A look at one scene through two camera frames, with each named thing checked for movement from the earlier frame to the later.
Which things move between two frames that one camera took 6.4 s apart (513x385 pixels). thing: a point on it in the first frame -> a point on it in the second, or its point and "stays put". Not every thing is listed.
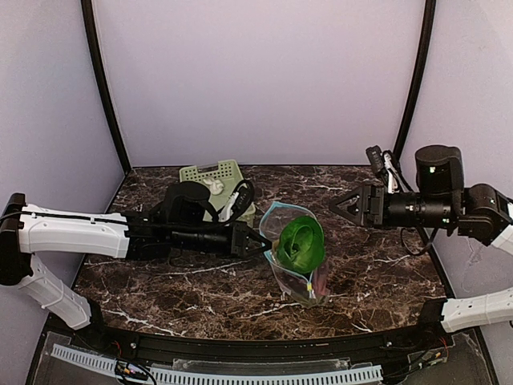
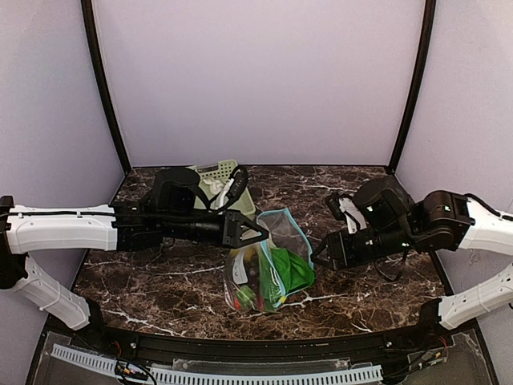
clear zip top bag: x=297 y=253 -> x=260 y=276
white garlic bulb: x=215 y=185 stays put
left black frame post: x=90 y=21 stays put
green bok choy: x=300 y=245 -> x=294 y=273
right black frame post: x=429 y=26 stays put
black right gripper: x=373 y=205 -> x=337 y=249
